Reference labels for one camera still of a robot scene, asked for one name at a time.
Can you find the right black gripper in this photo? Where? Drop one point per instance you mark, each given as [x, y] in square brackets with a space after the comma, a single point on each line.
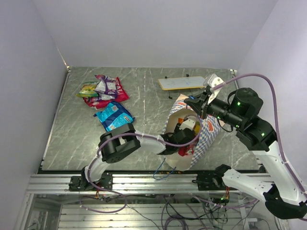
[196, 104]

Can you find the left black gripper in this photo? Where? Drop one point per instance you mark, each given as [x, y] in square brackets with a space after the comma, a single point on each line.
[177, 130]

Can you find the small red snack packet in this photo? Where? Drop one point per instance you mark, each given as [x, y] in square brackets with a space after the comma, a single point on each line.
[186, 150]

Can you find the blue checkered paper bag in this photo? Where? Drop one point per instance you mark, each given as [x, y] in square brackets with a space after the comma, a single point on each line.
[207, 129]

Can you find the blue snack packet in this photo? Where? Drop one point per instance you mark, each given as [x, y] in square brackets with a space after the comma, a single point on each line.
[113, 116]

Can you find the red Real chips bag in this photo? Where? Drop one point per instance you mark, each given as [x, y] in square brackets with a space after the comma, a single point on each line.
[98, 103]

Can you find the purple snack packet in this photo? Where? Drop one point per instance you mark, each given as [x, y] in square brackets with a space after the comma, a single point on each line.
[107, 85]
[105, 97]

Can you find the green Fox's candy bag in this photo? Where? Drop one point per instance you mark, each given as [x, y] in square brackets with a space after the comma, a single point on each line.
[88, 90]

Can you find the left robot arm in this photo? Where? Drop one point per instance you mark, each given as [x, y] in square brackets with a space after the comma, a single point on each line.
[121, 142]

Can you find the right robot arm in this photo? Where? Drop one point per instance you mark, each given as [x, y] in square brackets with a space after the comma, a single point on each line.
[281, 197]

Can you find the small yellow-framed whiteboard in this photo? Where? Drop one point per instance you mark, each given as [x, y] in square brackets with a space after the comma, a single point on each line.
[182, 83]

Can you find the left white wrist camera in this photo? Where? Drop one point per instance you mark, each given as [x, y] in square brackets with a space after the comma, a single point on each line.
[189, 124]

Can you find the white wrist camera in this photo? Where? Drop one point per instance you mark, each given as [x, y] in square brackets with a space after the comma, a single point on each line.
[211, 82]
[189, 124]

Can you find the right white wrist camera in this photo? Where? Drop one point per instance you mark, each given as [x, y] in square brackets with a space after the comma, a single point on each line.
[211, 82]

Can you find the aluminium frame rail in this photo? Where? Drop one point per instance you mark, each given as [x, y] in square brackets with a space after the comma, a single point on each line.
[126, 184]

